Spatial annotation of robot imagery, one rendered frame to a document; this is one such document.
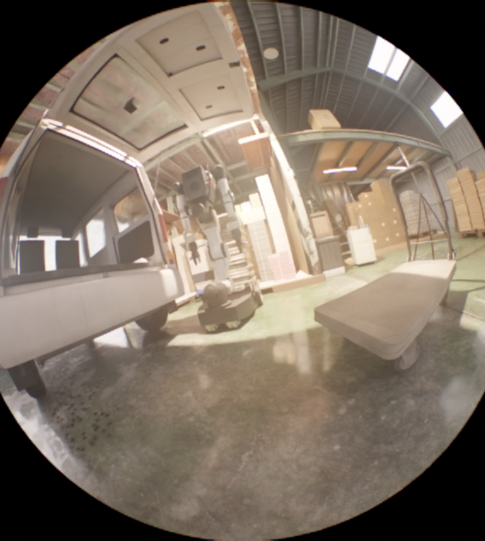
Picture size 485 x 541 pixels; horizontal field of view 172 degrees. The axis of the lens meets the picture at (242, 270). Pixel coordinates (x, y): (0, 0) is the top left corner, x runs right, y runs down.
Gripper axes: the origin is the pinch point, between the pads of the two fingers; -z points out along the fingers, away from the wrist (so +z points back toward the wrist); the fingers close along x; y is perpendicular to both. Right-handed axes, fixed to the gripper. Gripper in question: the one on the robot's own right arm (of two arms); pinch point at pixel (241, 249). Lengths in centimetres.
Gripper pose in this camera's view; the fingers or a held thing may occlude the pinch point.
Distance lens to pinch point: 147.0
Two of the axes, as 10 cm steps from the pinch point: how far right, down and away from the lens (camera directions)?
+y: -9.6, 2.3, 1.5
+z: -2.6, -9.4, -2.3
